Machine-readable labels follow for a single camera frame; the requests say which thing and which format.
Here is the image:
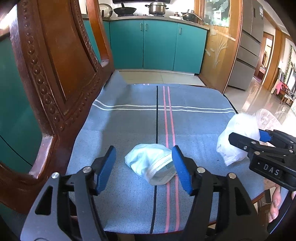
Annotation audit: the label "pink lined trash basket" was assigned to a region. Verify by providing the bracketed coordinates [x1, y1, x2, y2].
[252, 108, 283, 131]

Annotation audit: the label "small black pot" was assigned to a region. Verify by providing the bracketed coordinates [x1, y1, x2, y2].
[182, 9, 204, 23]

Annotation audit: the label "teal kitchen cabinets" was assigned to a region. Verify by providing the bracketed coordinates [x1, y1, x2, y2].
[1, 18, 208, 173]

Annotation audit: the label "grey refrigerator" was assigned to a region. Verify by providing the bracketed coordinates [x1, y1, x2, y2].
[228, 0, 264, 90]

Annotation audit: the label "person's right hand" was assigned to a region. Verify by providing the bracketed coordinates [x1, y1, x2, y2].
[264, 178, 281, 223]

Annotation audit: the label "steel stock pot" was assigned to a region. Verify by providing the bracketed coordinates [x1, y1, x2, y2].
[145, 1, 169, 16]

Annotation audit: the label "wooden glass door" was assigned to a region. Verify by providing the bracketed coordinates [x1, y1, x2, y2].
[199, 1, 243, 94]

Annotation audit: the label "black wok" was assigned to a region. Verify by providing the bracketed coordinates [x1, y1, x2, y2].
[113, 2, 137, 16]

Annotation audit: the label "steel pot lid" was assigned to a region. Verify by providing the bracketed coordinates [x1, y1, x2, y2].
[99, 4, 113, 19]

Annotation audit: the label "carved wooden chair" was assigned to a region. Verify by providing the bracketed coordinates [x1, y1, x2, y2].
[1, 1, 114, 214]

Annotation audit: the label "light blue face mask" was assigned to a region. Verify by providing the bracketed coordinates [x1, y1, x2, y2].
[125, 144, 177, 186]

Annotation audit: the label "blue striped towel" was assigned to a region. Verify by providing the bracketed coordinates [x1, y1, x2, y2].
[67, 72, 264, 234]

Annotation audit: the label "white plastic bag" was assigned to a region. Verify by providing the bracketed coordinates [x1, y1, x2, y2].
[216, 113, 260, 166]

